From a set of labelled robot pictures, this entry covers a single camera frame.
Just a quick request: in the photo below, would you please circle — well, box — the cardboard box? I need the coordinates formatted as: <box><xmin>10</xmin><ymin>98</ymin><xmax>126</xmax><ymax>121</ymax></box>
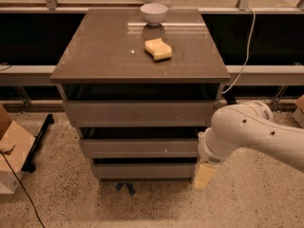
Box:
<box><xmin>293</xmin><ymin>95</ymin><xmax>304</xmax><ymax>128</ymax></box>
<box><xmin>0</xmin><ymin>104</ymin><xmax>35</xmax><ymax>194</ymax></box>

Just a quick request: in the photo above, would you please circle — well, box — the blue tape cross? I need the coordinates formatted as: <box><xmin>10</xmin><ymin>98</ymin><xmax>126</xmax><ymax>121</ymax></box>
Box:
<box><xmin>115</xmin><ymin>182</ymin><xmax>136</xmax><ymax>197</ymax></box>

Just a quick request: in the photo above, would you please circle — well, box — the cardboard box left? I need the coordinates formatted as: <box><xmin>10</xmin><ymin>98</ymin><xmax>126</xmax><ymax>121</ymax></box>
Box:
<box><xmin>0</xmin><ymin>104</ymin><xmax>35</xmax><ymax>194</ymax></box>

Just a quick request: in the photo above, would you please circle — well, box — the grey middle drawer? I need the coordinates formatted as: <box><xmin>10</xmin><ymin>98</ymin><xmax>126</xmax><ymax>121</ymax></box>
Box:
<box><xmin>80</xmin><ymin>139</ymin><xmax>199</xmax><ymax>159</ymax></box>

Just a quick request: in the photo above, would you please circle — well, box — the grey drawer cabinet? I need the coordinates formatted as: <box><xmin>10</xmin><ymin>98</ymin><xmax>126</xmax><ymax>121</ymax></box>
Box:
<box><xmin>50</xmin><ymin>9</ymin><xmax>230</xmax><ymax>182</ymax></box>

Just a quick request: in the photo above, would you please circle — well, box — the grey drawer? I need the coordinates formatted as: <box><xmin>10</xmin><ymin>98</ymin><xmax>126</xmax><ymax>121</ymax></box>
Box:
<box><xmin>91</xmin><ymin>163</ymin><xmax>196</xmax><ymax>180</ymax></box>
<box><xmin>63</xmin><ymin>101</ymin><xmax>219</xmax><ymax>127</ymax></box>
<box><xmin>80</xmin><ymin>139</ymin><xmax>199</xmax><ymax>159</ymax></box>

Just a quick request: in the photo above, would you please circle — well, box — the white cable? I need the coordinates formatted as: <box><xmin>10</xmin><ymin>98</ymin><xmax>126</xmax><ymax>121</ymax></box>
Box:
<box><xmin>220</xmin><ymin>7</ymin><xmax>257</xmax><ymax>96</ymax></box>

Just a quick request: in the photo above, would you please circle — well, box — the metal window railing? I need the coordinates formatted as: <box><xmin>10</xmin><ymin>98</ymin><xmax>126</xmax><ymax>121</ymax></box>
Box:
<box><xmin>0</xmin><ymin>0</ymin><xmax>304</xmax><ymax>15</ymax></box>

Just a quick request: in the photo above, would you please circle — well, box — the black cable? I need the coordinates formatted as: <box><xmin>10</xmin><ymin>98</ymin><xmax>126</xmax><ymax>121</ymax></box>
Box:
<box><xmin>0</xmin><ymin>149</ymin><xmax>48</xmax><ymax>228</ymax></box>

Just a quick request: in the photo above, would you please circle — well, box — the black stand leg right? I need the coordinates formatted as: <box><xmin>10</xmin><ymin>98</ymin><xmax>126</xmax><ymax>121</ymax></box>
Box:
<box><xmin>224</xmin><ymin>95</ymin><xmax>237</xmax><ymax>105</ymax></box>

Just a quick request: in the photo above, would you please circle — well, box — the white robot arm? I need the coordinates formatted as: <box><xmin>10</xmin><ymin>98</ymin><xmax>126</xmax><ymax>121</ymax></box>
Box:
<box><xmin>194</xmin><ymin>101</ymin><xmax>304</xmax><ymax>189</ymax></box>

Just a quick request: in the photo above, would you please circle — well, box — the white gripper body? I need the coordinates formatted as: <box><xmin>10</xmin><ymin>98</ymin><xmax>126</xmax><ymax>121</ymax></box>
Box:
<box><xmin>198</xmin><ymin>127</ymin><xmax>238</xmax><ymax>165</ymax></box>

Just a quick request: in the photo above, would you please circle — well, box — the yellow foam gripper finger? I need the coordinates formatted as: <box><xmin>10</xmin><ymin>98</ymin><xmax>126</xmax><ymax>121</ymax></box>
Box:
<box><xmin>194</xmin><ymin>163</ymin><xmax>217</xmax><ymax>190</ymax></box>

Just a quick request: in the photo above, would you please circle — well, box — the grey bottom drawer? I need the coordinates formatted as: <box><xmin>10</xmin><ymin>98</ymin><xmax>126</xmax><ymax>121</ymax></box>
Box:
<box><xmin>91</xmin><ymin>163</ymin><xmax>196</xmax><ymax>180</ymax></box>

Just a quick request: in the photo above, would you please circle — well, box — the black stand leg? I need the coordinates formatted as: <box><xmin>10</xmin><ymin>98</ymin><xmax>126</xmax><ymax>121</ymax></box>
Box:
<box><xmin>22</xmin><ymin>114</ymin><xmax>54</xmax><ymax>173</ymax></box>
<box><xmin>224</xmin><ymin>95</ymin><xmax>237</xmax><ymax>105</ymax></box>

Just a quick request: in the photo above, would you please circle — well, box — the white ceramic bowl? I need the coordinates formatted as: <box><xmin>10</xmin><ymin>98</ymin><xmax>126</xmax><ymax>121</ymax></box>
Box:
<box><xmin>140</xmin><ymin>3</ymin><xmax>168</xmax><ymax>26</ymax></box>

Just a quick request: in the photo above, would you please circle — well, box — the grey top drawer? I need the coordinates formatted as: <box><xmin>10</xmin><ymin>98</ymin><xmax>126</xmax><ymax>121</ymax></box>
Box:
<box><xmin>63</xmin><ymin>101</ymin><xmax>219</xmax><ymax>127</ymax></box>

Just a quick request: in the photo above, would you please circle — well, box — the cardboard box right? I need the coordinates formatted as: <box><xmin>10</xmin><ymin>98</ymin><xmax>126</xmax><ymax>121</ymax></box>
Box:
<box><xmin>293</xmin><ymin>95</ymin><xmax>304</xmax><ymax>128</ymax></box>

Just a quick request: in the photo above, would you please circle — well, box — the yellow sponge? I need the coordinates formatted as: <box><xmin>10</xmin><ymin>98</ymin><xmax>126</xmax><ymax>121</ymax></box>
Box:
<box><xmin>144</xmin><ymin>38</ymin><xmax>172</xmax><ymax>61</ymax></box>

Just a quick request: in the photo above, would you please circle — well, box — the black stand leg left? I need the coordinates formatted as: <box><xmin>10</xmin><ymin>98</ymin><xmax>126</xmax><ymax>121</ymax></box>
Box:
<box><xmin>22</xmin><ymin>114</ymin><xmax>54</xmax><ymax>173</ymax></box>

